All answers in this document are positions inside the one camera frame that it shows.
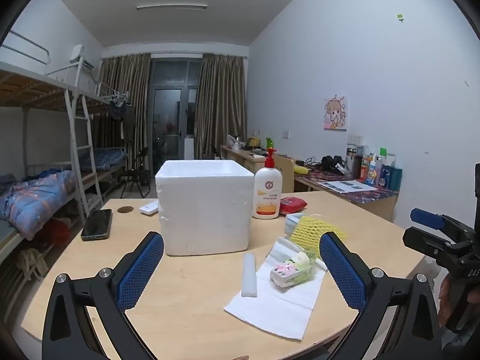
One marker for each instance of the white lotion pump bottle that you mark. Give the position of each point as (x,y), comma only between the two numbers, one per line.
(267,195)

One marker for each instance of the white bunk bed ladder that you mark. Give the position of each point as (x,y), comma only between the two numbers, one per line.
(80,150)

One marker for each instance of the white air conditioner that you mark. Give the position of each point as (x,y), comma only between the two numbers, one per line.
(79,57)

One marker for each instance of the red bag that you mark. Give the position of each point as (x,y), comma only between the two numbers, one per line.
(58,232)

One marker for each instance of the orange red box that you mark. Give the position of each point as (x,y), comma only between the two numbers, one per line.
(364,168)

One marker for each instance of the blue bottle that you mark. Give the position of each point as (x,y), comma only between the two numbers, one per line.
(383,178)

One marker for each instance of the white spray bottle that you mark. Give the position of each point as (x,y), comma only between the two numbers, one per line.
(371,172)

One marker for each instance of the white foam box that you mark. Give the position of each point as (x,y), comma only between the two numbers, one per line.
(202,213)

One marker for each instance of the brown curtain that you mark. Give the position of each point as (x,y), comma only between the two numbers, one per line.
(125,93)
(221,101)

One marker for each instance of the white paper tissue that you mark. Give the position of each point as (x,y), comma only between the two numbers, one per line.
(277,311)

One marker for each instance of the white foam stick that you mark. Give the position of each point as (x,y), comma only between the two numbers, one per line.
(248,275)

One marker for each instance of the yellow foam net sleeve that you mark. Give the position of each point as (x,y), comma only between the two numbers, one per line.
(313,228)

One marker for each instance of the light wooden desk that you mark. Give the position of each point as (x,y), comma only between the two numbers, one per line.
(240,157)

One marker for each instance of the white kettle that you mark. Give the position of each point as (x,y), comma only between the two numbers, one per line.
(235,143)

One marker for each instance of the light wooden chair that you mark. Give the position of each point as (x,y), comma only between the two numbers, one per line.
(287,172)

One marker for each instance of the white metal bunk bed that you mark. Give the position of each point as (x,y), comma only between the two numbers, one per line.
(37,86)
(103,99)

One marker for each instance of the small white box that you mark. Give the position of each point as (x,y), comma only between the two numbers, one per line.
(149,208)

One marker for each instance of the red plastic packet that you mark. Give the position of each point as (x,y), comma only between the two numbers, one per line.
(292,205)

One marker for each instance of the green capped bottle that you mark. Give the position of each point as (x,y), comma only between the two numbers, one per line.
(382,155)

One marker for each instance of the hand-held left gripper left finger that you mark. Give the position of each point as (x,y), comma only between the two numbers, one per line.
(140,270)

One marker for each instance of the cartoon wall poster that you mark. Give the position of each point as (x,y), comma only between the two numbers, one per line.
(335,114)

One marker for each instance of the teal box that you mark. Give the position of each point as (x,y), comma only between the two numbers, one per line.
(395,179)

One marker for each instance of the person's right hand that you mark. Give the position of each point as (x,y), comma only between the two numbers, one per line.
(444,303)

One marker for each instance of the dark hanging clothes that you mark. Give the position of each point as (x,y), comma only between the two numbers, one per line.
(119,114)

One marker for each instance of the printed paper sheets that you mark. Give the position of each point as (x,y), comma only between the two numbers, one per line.
(345,186)

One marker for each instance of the ceiling tube light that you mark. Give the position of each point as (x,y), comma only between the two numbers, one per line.
(171,7)

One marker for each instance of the blue plaid bedding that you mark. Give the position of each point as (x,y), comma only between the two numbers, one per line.
(105,158)

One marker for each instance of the white double wall socket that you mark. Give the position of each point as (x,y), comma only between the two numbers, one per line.
(355,139)

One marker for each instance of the black folding chair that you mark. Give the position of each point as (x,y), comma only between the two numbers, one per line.
(137,174)

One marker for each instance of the black smartphone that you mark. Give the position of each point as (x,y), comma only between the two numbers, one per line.
(96,224)

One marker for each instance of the black headphones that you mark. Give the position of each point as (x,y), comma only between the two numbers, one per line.
(330,162)

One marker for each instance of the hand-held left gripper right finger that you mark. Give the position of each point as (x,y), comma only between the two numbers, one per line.
(343,270)

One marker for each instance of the glass balcony door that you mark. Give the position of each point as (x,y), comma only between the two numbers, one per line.
(170,112)

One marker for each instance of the blue orange blanket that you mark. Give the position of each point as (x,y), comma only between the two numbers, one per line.
(37,198)

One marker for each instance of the steel thermos bottle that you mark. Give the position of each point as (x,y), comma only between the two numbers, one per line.
(351,161)

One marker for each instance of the clothes hanger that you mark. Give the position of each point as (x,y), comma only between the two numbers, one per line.
(118,98)

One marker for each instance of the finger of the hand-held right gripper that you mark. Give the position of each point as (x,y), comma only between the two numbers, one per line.
(427,242)
(425,217)

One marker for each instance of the desk with patterned mat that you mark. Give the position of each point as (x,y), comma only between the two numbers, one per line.
(375,198)

